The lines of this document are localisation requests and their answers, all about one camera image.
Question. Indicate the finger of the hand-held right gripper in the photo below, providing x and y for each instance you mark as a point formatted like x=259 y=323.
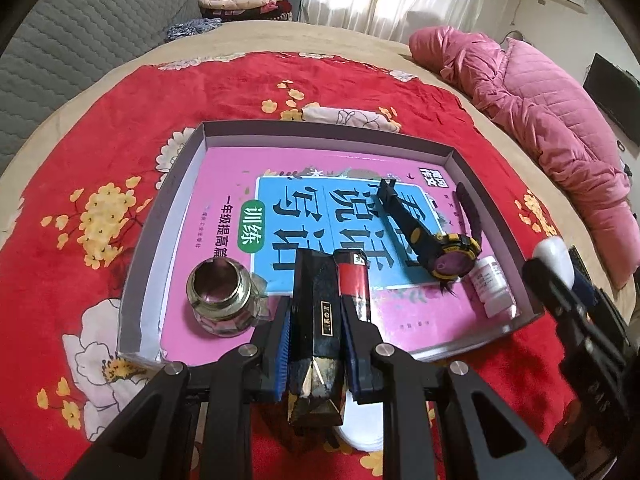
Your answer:
x=585 y=280
x=542 y=280

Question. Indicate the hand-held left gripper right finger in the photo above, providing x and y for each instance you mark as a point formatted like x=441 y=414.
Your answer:
x=352 y=355

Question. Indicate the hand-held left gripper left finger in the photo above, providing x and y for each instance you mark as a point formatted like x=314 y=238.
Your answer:
x=282 y=345

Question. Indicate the white earbuds case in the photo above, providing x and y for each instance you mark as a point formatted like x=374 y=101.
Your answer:
x=552 y=255

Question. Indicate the black faceted gold-label case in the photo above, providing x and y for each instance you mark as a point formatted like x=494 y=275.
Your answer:
x=315 y=320

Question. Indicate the small white bottle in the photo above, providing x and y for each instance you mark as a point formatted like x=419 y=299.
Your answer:
x=492 y=285

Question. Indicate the red lighter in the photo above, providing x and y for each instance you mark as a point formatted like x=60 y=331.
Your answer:
x=352 y=280

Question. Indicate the shallow grey cardboard box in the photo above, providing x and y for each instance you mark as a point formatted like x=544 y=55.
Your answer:
x=150 y=270

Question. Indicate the white round lid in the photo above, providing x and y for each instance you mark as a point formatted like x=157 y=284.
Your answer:
x=365 y=425

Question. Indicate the black and yellow wristwatch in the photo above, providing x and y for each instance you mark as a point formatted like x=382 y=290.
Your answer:
x=450 y=260

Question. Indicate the pink quilted jacket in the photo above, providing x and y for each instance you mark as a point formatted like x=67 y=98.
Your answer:
x=540 y=125

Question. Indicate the pink and blue book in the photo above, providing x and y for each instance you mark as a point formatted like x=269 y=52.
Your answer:
x=220 y=180

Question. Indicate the black television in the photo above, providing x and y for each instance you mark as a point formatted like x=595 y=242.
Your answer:
x=612 y=100

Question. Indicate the red floral blanket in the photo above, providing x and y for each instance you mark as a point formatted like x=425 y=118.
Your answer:
x=75 y=285

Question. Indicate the blue patterned cloth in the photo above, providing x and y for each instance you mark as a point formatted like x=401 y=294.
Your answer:
x=192 y=30

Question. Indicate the grey quilted cover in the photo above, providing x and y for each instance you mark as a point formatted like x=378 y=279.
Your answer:
x=75 y=35

